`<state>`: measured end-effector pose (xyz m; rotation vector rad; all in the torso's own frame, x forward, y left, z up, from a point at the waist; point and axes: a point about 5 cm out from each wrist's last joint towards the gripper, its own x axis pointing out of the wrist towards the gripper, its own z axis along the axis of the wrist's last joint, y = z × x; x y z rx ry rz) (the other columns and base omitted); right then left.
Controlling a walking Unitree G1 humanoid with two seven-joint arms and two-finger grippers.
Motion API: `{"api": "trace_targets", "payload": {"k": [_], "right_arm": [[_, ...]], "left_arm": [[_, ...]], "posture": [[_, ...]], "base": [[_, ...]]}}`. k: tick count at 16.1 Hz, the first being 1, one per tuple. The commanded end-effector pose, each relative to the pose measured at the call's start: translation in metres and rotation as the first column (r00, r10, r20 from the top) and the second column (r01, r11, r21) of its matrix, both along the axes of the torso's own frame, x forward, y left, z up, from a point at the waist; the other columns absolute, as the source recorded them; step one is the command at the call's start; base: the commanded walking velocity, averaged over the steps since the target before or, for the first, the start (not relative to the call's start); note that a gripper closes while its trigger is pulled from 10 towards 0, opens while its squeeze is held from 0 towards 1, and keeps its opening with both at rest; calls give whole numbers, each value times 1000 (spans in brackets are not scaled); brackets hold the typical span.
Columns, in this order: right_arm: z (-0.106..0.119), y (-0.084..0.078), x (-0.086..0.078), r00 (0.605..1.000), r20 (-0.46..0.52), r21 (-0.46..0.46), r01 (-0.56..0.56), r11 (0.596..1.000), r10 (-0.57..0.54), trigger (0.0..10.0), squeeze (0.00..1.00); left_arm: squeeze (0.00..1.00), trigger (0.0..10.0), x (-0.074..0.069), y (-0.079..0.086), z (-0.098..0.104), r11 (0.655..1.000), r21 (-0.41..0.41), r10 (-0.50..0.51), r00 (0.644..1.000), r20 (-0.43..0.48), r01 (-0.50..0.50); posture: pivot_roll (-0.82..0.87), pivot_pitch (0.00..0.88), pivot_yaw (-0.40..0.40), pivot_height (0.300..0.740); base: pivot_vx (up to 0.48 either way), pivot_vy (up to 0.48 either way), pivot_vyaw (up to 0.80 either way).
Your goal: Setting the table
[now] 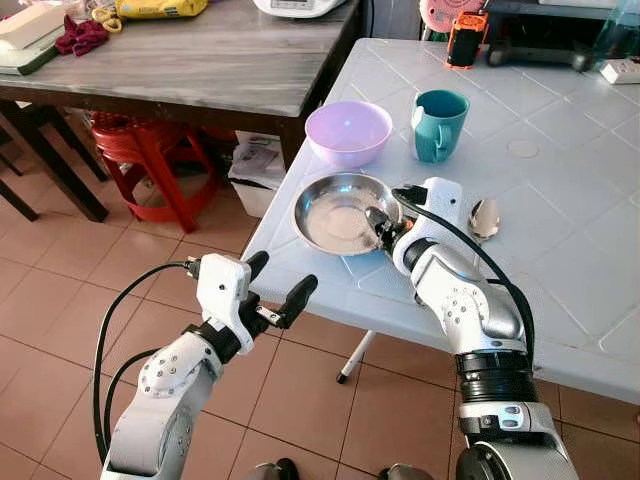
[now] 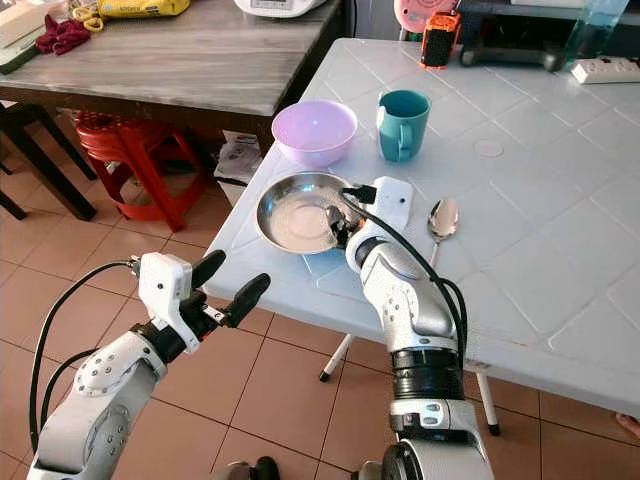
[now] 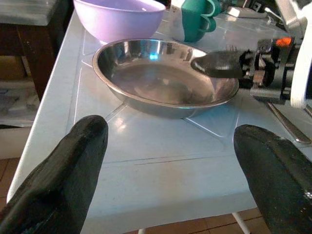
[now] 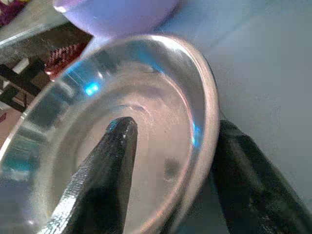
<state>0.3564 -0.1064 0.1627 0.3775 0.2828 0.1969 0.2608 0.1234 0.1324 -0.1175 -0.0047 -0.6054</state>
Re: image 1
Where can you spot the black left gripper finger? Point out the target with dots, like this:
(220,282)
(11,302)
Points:
(257,267)
(298,300)

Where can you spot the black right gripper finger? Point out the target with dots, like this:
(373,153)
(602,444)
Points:
(375,222)

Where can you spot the round metal plate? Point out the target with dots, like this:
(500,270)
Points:
(335,215)

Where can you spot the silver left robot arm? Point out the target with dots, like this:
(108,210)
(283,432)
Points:
(170,400)

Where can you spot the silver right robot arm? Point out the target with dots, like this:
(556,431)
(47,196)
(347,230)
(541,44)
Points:
(470,310)

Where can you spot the metal spoon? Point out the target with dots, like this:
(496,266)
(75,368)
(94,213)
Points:
(484,218)

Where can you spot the purple plastic bowl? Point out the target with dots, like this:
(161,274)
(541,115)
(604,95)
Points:
(348,130)

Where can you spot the white bin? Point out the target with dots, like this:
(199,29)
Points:
(258,170)

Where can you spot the teal mug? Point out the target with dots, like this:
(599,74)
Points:
(438,125)

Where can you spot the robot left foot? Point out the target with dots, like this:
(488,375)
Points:
(272,470)

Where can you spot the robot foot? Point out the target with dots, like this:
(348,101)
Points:
(272,470)
(405,472)

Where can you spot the red plastic stool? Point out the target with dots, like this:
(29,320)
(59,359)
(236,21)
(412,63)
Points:
(150,150)

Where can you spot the white plastic folding table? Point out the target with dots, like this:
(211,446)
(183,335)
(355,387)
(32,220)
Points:
(560,200)

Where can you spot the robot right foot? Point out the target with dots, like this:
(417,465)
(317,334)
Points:
(405,472)

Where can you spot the orange black device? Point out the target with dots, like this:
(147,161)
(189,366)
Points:
(466,40)

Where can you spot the dark wooden table grey top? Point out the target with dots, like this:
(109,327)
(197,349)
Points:
(200,60)

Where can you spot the pink round object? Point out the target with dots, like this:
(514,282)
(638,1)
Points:
(445,15)

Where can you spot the white appliance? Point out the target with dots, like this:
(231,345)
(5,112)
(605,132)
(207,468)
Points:
(300,7)

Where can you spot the long black object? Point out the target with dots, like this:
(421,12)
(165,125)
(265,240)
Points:
(540,55)

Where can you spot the yellow bag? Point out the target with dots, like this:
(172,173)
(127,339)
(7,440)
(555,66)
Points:
(160,8)

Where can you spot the white power strip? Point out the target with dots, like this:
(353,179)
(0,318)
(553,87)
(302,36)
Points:
(622,71)

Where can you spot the dark red cloth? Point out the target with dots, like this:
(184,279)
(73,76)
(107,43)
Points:
(82,35)

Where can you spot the green tray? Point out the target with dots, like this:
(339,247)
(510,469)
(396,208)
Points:
(30,62)

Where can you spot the white flat box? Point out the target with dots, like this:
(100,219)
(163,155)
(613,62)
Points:
(25,25)

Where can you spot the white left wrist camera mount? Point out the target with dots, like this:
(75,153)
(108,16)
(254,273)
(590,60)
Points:
(220,290)

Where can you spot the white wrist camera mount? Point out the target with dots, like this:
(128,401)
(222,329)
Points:
(220,290)
(438,205)

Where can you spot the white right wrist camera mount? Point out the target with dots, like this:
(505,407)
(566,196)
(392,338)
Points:
(438,205)

